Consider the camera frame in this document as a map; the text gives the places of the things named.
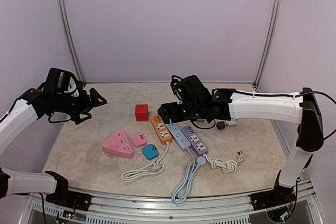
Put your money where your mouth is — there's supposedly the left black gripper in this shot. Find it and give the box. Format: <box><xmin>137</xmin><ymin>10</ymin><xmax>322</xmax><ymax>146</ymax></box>
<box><xmin>54</xmin><ymin>87</ymin><xmax>107</xmax><ymax>124</ymax></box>

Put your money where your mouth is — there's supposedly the dark blue plug charger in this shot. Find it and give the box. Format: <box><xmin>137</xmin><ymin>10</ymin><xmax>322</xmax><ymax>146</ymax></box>
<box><xmin>216</xmin><ymin>121</ymin><xmax>226</xmax><ymax>131</ymax></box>

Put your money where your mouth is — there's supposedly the white cube plug adapter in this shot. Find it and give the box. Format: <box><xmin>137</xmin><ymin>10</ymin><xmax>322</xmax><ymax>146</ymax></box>
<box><xmin>225</xmin><ymin>119</ymin><xmax>237</xmax><ymax>127</ymax></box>

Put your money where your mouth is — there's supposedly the purple power strip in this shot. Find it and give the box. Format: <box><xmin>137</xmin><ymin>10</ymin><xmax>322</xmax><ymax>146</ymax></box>
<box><xmin>182</xmin><ymin>125</ymin><xmax>208</xmax><ymax>157</ymax></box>

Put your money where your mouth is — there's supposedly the light blue power strip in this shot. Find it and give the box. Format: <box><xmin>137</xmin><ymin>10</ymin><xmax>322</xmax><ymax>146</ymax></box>
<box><xmin>166</xmin><ymin>123</ymin><xmax>191</xmax><ymax>151</ymax></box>

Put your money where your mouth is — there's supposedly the pink triangular socket base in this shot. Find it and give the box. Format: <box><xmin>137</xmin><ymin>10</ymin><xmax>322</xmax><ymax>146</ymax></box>
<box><xmin>102</xmin><ymin>129</ymin><xmax>134</xmax><ymax>158</ymax></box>

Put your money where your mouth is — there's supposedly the red cube plug adapter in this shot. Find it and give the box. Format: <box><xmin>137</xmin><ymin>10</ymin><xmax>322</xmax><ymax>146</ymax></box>
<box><xmin>134</xmin><ymin>104</ymin><xmax>151</xmax><ymax>122</ymax></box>

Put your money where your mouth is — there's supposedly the orange power strip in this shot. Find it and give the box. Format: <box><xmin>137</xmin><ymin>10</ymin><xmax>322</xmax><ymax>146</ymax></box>
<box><xmin>150</xmin><ymin>115</ymin><xmax>173</xmax><ymax>145</ymax></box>

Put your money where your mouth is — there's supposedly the pink square plug adapter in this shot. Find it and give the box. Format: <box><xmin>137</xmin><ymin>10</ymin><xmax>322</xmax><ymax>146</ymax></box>
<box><xmin>131</xmin><ymin>133</ymin><xmax>147</xmax><ymax>148</ymax></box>

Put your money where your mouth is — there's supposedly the blue square plug adapter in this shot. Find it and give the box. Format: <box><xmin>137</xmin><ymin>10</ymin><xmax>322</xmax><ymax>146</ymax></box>
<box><xmin>142</xmin><ymin>144</ymin><xmax>159</xmax><ymax>161</ymax></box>

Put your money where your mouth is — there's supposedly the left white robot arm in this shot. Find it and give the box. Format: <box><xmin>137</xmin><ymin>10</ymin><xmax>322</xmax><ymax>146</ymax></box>
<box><xmin>1</xmin><ymin>88</ymin><xmax>107</xmax><ymax>206</ymax></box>

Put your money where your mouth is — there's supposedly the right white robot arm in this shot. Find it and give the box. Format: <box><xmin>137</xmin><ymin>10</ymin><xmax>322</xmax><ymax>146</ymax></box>
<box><xmin>158</xmin><ymin>88</ymin><xmax>327</xmax><ymax>205</ymax></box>

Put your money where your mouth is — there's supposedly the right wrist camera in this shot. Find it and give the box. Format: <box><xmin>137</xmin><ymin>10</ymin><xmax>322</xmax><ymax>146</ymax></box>
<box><xmin>170</xmin><ymin>75</ymin><xmax>212</xmax><ymax>104</ymax></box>

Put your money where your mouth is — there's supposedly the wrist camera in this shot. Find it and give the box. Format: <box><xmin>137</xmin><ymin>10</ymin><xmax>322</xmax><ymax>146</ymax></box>
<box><xmin>43</xmin><ymin>68</ymin><xmax>78</xmax><ymax>94</ymax></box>
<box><xmin>170</xmin><ymin>75</ymin><xmax>212</xmax><ymax>104</ymax></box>

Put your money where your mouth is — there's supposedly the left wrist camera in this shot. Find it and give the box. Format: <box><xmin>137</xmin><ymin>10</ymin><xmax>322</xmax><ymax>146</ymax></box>
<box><xmin>43</xmin><ymin>68</ymin><xmax>78</xmax><ymax>94</ymax></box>

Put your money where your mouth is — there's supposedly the white knotted power cable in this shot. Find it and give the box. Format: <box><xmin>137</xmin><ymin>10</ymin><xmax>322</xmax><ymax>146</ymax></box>
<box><xmin>206</xmin><ymin>149</ymin><xmax>246</xmax><ymax>175</ymax></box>

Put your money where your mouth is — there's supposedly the white power strip cable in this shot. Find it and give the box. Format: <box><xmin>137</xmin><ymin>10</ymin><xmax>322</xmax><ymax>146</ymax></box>
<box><xmin>120</xmin><ymin>142</ymin><xmax>171</xmax><ymax>184</ymax></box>

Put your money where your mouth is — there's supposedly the light blue power cable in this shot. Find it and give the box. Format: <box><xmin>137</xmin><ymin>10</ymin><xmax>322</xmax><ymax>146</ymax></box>
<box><xmin>171</xmin><ymin>150</ymin><xmax>208</xmax><ymax>204</ymax></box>

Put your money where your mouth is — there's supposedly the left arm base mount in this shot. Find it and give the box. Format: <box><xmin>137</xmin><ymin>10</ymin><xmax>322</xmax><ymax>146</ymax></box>
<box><xmin>46</xmin><ymin>179</ymin><xmax>92</xmax><ymax>211</ymax></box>

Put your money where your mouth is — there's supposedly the aluminium front frame rail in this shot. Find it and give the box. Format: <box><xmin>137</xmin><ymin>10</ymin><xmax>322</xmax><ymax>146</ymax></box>
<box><xmin>17</xmin><ymin>180</ymin><xmax>326</xmax><ymax>223</ymax></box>

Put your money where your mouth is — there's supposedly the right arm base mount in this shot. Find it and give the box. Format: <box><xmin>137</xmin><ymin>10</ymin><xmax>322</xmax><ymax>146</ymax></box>
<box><xmin>250</xmin><ymin>182</ymin><xmax>296</xmax><ymax>210</ymax></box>

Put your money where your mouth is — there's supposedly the left aluminium corner post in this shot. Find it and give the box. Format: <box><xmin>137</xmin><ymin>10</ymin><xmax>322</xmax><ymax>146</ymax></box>
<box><xmin>57</xmin><ymin>0</ymin><xmax>86</xmax><ymax>83</ymax></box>

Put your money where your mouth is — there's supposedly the aluminium corner post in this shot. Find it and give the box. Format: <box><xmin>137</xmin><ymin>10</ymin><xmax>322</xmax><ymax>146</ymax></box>
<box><xmin>57</xmin><ymin>0</ymin><xmax>86</xmax><ymax>83</ymax></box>
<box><xmin>253</xmin><ymin>0</ymin><xmax>281</xmax><ymax>89</ymax></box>

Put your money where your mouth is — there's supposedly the right aluminium corner post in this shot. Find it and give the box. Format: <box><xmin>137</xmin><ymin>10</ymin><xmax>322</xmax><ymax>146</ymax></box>
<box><xmin>253</xmin><ymin>0</ymin><xmax>281</xmax><ymax>89</ymax></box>

